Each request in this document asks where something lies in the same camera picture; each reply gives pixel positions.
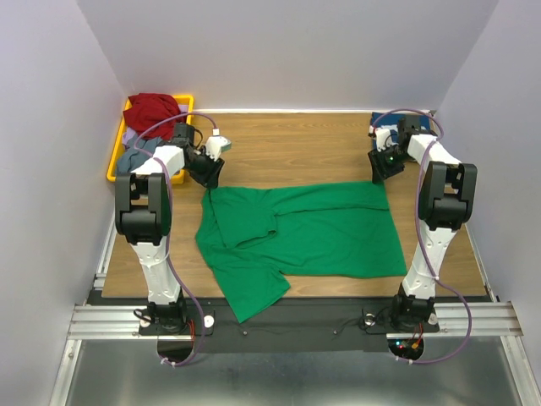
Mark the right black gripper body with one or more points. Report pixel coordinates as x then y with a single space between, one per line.
384 163

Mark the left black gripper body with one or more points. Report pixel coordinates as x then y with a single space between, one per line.
207 167

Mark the green t shirt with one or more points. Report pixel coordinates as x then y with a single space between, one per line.
253 239

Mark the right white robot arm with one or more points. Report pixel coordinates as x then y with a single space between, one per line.
444 202

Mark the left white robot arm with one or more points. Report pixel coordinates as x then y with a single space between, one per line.
143 215

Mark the folded blue printed t shirt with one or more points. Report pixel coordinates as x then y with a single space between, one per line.
390 121

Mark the grey blue t shirt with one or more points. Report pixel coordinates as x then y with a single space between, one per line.
136 154

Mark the red t shirt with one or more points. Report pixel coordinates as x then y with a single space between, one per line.
155 100

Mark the yellow plastic bin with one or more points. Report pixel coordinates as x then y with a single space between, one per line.
186 102

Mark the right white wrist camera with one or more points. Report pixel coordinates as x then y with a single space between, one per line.
383 139

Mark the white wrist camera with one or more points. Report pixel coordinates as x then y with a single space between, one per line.
216 145
383 139

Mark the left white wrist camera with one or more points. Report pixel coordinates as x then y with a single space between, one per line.
216 145

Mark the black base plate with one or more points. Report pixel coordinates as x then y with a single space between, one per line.
290 325

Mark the aluminium frame rail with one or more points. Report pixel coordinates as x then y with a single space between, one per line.
92 322

